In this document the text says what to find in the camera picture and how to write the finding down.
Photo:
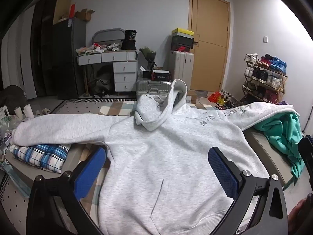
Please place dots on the person's right hand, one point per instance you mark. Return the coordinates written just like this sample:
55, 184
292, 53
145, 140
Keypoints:
296, 215

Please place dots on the white curtain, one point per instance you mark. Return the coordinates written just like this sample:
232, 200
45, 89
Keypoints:
17, 61

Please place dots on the white paper roll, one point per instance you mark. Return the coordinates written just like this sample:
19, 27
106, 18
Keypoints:
28, 111
19, 112

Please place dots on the wooden shoe rack with shoes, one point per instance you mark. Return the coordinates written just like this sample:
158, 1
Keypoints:
264, 78

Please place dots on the grey chair back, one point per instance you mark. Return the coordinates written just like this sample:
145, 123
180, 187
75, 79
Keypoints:
107, 34

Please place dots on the yellow shoe box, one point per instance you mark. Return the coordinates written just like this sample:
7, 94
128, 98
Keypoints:
182, 32

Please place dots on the black shoe box stack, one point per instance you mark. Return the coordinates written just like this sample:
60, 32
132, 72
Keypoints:
182, 43

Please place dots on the clear plastic bag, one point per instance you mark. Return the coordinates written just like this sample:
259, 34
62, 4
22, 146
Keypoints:
7, 132

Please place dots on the wooden door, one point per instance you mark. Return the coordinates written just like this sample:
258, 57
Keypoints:
210, 53

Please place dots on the black paper bag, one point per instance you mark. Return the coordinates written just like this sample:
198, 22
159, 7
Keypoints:
129, 40

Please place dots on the clutter pile on desk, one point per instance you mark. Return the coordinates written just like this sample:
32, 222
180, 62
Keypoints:
97, 47

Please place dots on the blue plaid folded shirt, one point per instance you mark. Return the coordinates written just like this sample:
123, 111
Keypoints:
41, 155

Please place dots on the white suitcase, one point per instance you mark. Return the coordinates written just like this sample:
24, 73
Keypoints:
181, 66

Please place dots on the teal garment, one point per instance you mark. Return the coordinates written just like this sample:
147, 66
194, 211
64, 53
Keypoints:
288, 137

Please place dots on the flat cardboard sheet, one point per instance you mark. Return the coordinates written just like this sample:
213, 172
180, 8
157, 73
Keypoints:
62, 5

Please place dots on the dotted patterned rug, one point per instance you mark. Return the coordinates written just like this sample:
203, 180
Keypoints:
80, 105

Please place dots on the dark duffel bag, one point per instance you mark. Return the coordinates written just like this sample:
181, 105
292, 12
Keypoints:
101, 83

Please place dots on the tan seat chair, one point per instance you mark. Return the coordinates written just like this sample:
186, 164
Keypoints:
261, 149

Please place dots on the silver suitcase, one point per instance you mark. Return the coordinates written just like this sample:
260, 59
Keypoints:
151, 87

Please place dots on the white drawer desk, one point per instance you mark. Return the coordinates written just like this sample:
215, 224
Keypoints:
124, 71

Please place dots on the light grey hoodie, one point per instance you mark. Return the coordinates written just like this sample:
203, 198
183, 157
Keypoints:
159, 151

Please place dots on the dark grey refrigerator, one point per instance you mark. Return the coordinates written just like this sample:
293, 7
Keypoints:
67, 58

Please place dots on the checkered blanket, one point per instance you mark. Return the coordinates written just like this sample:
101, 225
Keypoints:
115, 107

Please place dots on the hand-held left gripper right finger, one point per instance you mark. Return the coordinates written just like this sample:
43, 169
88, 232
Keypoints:
223, 173

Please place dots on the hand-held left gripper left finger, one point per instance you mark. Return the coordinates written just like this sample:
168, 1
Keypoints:
89, 169

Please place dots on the dark wardrobe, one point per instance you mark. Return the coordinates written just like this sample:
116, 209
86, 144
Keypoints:
42, 49

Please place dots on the black and red shoe box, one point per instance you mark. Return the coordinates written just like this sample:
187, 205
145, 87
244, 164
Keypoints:
157, 74

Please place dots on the pair of small slippers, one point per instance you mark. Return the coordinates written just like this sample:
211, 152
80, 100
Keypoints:
43, 111

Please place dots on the open small cardboard box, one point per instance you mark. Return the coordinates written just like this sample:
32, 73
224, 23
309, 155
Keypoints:
84, 15

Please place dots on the dark wrapped flower bouquet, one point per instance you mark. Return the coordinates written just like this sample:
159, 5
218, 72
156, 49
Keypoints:
148, 55

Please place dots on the dark cloth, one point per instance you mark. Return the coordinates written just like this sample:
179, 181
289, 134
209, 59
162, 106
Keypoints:
12, 96

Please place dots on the red plastic bag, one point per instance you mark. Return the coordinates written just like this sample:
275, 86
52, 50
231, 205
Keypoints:
214, 96

